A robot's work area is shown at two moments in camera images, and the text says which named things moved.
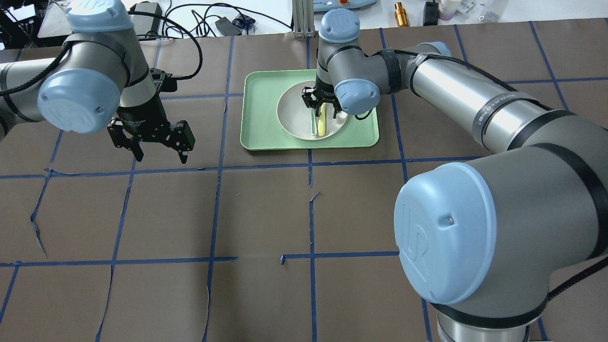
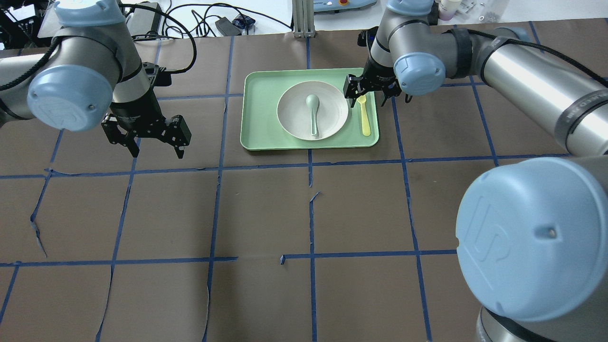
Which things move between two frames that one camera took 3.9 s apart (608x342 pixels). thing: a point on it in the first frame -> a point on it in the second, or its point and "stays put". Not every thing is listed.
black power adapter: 227,27 stays put
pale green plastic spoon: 314,121 stays put
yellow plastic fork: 322,121 -> 365,126
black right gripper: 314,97 -> 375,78
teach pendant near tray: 323,5 stays put
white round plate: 295,117 stays put
